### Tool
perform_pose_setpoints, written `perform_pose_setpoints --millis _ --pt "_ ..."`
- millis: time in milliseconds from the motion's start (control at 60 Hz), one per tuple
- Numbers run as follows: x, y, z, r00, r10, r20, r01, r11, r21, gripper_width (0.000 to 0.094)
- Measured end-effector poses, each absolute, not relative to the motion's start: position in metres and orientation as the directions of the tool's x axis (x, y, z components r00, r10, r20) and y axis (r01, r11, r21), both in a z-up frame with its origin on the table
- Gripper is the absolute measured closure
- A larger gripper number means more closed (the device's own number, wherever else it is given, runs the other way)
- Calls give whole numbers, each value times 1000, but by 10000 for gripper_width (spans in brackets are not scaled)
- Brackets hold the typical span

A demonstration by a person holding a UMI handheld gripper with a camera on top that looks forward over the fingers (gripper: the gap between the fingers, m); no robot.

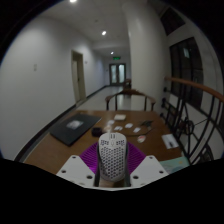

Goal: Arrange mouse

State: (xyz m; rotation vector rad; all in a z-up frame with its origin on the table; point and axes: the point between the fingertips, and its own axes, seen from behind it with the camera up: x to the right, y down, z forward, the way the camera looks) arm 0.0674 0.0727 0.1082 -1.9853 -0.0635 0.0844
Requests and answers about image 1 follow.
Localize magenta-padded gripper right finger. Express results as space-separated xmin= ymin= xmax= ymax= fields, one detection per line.
xmin=123 ymin=141 xmax=170 ymax=188

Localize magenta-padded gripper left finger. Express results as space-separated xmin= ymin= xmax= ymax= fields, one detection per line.
xmin=55 ymin=141 xmax=102 ymax=188

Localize white perforated computer mouse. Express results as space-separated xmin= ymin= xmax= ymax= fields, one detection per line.
xmin=97 ymin=131 xmax=130 ymax=183

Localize black rectangular mouse pad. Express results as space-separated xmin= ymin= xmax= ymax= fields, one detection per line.
xmin=49 ymin=112 xmax=102 ymax=147

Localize light green paper sheet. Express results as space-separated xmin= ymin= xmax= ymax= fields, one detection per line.
xmin=159 ymin=155 xmax=192 ymax=175

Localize white paper sheet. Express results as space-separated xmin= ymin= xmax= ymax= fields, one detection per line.
xmin=161 ymin=133 xmax=180 ymax=150

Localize small black box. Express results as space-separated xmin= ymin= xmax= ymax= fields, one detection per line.
xmin=91 ymin=126 xmax=104 ymax=137

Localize black metal stair railing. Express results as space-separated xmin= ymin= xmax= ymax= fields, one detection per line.
xmin=160 ymin=76 xmax=224 ymax=166

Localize wooden armchair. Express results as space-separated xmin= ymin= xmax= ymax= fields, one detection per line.
xmin=104 ymin=88 xmax=157 ymax=112

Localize beige side door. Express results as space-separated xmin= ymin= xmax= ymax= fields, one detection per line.
xmin=70 ymin=49 xmax=87 ymax=104

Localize double glass door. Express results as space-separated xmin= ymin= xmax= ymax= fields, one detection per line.
xmin=109 ymin=62 xmax=127 ymax=86

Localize dark framed window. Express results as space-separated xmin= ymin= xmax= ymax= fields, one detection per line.
xmin=168 ymin=36 xmax=205 ymax=110

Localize ceiling lights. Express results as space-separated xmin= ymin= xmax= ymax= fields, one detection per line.
xmin=68 ymin=0 xmax=115 ymax=56

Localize black cable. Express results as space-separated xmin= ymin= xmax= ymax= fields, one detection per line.
xmin=125 ymin=120 xmax=156 ymax=138

